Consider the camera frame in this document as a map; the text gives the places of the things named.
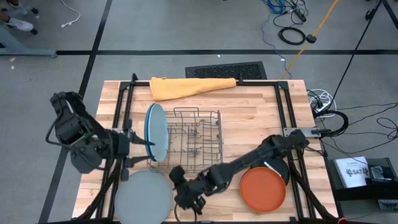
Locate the black power strip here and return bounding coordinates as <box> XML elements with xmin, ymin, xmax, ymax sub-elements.
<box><xmin>292</xmin><ymin>6</ymin><xmax>308</xmax><ymax>23</ymax></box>

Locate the person's shoe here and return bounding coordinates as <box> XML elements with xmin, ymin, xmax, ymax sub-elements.
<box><xmin>4</xmin><ymin>17</ymin><xmax>34</xmax><ymax>32</ymax></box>

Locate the grey desk foot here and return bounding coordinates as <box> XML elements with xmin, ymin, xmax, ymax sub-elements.
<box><xmin>0</xmin><ymin>24</ymin><xmax>58</xmax><ymax>59</ymax></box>

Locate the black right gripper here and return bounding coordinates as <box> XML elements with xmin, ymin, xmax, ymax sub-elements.
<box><xmin>169</xmin><ymin>164</ymin><xmax>212</xmax><ymax>216</ymax></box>

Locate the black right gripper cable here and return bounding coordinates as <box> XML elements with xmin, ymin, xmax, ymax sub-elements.
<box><xmin>173</xmin><ymin>201</ymin><xmax>201</xmax><ymax>223</ymax></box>

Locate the grey wire dish rack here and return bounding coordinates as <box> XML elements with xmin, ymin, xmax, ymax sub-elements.
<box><xmin>146</xmin><ymin>106</ymin><xmax>224</xmax><ymax>174</ymax></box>

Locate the thick yellow hanging cable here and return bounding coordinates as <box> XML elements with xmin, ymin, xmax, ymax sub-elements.
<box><xmin>280</xmin><ymin>0</ymin><xmax>340</xmax><ymax>80</ymax></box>

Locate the orange-yellow towel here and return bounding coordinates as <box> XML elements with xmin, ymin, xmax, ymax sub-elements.
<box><xmin>149</xmin><ymin>77</ymin><xmax>237</xmax><ymax>102</ymax></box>

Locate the orange plate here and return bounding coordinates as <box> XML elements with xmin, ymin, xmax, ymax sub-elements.
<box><xmin>239</xmin><ymin>166</ymin><xmax>287</xmax><ymax>214</ymax></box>

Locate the thick black cable loop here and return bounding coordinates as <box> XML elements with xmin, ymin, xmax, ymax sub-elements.
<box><xmin>313</xmin><ymin>109</ymin><xmax>349</xmax><ymax>138</ymax></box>

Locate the black coiled cable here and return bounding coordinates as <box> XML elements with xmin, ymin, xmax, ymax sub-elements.
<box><xmin>277</xmin><ymin>26</ymin><xmax>307</xmax><ymax>46</ymax></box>

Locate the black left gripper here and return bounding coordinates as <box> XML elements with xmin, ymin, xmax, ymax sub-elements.
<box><xmin>116</xmin><ymin>123</ymin><xmax>155</xmax><ymax>182</ymax></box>

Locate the black equipment case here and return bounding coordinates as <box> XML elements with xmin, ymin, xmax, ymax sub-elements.
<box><xmin>326</xmin><ymin>157</ymin><xmax>398</xmax><ymax>202</ymax></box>

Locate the white floor cable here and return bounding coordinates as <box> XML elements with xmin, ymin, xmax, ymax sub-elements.
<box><xmin>58</xmin><ymin>0</ymin><xmax>81</xmax><ymax>29</ymax></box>

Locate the light blue plate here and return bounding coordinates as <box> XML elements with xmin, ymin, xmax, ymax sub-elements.
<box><xmin>146</xmin><ymin>103</ymin><xmax>170</xmax><ymax>162</ymax></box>

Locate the white power strip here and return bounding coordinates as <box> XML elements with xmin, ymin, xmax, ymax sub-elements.
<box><xmin>307</xmin><ymin>88</ymin><xmax>336</xmax><ymax>119</ymax></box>

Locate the blue cable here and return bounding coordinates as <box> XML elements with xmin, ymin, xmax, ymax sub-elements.
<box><xmin>262</xmin><ymin>0</ymin><xmax>295</xmax><ymax>80</ymax></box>

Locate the black metal table frame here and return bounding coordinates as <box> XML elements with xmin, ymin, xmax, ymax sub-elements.
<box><xmin>73</xmin><ymin>73</ymin><xmax>340</xmax><ymax>224</ymax></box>

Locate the grey plate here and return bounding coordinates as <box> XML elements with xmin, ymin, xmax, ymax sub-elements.
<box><xmin>114</xmin><ymin>170</ymin><xmax>174</xmax><ymax>224</ymax></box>

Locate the black plate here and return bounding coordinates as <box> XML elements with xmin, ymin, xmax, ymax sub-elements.
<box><xmin>250</xmin><ymin>157</ymin><xmax>290</xmax><ymax>187</ymax></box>

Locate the white SA7 booklet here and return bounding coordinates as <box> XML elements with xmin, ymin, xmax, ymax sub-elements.
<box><xmin>334</xmin><ymin>156</ymin><xmax>371</xmax><ymax>189</ymax></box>

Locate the slanted black cable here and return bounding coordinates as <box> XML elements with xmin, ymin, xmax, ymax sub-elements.
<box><xmin>325</xmin><ymin>0</ymin><xmax>384</xmax><ymax>111</ymax></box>

